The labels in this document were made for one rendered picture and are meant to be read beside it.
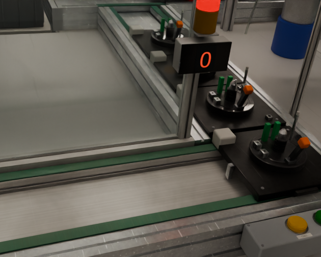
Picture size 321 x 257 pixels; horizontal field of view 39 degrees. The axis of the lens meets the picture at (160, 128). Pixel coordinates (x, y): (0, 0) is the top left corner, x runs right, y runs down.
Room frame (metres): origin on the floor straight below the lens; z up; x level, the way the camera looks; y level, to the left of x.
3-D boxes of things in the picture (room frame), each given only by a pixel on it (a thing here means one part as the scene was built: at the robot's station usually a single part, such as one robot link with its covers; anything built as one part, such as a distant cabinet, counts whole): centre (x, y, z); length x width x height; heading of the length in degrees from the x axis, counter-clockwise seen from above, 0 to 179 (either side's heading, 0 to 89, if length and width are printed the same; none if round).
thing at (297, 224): (0.70, -0.30, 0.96); 0.04 x 0.04 x 0.02
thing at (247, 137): (0.94, -0.29, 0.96); 0.24 x 0.24 x 0.02; 24
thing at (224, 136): (0.99, -0.16, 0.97); 0.05 x 0.05 x 0.04; 24
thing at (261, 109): (1.17, -0.19, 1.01); 0.24 x 0.24 x 0.13; 24
